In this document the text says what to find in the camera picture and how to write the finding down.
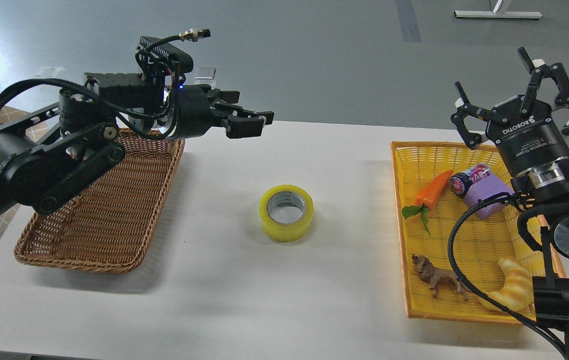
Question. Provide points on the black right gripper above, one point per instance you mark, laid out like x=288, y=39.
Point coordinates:
x=521, y=127

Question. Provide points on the purple foam block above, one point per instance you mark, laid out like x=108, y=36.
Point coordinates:
x=483, y=189

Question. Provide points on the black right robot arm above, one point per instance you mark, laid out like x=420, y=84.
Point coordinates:
x=542, y=200

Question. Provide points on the white table leg base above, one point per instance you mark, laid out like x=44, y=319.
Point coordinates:
x=500, y=10

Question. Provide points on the yellow plastic basket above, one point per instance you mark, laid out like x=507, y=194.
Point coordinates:
x=478, y=245

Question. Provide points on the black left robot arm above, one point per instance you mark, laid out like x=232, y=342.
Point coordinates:
x=49, y=156

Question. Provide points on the brown toy lion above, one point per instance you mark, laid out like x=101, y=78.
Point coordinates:
x=434, y=276

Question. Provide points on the toy croissant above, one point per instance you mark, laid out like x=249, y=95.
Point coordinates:
x=516, y=292

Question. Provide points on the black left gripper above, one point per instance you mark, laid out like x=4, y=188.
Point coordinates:
x=194, y=113

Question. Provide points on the brown wicker basket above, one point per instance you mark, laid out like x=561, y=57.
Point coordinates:
x=109, y=226

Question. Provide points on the orange toy carrot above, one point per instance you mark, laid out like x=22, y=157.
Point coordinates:
x=427, y=199

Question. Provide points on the yellow tape roll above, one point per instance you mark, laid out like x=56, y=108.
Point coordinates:
x=286, y=212

